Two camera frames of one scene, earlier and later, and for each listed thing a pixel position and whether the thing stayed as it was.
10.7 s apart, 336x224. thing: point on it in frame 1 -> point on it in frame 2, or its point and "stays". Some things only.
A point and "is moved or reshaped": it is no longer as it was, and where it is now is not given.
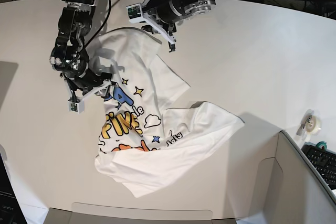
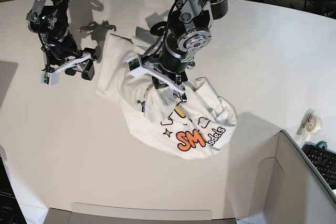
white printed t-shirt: (143, 139) is moved or reshaped
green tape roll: (321, 144) stays
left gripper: (82, 87) -> (61, 54)
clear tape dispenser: (311, 125) stays
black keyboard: (324, 161) stays
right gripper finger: (171, 46) -> (184, 98)
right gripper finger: (148, 28) -> (158, 83)
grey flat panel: (8, 70) stays
